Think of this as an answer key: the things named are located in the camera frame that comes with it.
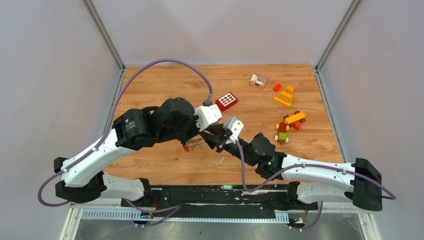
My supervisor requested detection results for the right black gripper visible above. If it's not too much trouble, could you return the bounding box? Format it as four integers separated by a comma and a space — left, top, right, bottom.
201, 123, 257, 167

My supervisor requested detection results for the large grey toothed keyring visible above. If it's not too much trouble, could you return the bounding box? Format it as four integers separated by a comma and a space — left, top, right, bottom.
185, 138, 205, 149

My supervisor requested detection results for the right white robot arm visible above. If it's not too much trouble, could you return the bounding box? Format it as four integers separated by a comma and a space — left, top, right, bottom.
200, 124, 384, 212

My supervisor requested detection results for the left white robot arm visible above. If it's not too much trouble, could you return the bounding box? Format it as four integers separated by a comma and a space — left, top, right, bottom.
53, 97, 204, 207

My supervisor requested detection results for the red window toy brick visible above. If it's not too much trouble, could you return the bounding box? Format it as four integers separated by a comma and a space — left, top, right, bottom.
215, 92, 238, 112

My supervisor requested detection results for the small green bubble level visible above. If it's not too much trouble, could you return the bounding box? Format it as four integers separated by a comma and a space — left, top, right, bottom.
220, 184, 234, 190

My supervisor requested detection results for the red green toy vehicle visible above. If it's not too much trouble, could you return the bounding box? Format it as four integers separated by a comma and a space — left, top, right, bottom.
274, 122, 290, 145

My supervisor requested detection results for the pink roof toy house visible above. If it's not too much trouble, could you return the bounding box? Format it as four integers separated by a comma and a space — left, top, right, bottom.
248, 73, 269, 88

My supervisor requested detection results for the small red toy brick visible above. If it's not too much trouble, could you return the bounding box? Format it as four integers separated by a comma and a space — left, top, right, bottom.
272, 83, 282, 92

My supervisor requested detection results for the yellow orange toy car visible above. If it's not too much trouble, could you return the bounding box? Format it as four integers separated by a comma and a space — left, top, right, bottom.
283, 110, 307, 128

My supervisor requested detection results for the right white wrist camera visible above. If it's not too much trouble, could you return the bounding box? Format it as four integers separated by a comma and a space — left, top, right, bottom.
223, 116, 244, 144

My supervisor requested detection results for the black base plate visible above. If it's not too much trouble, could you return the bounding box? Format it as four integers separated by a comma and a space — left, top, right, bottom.
133, 184, 319, 219

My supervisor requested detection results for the yellow triangular toy frame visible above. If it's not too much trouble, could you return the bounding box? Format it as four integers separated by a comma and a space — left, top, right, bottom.
273, 86, 295, 108

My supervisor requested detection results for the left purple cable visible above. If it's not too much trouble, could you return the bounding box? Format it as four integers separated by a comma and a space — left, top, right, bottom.
37, 58, 214, 208

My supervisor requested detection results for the grey slotted cable duct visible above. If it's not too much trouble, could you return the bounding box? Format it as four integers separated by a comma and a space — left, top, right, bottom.
81, 208, 290, 223

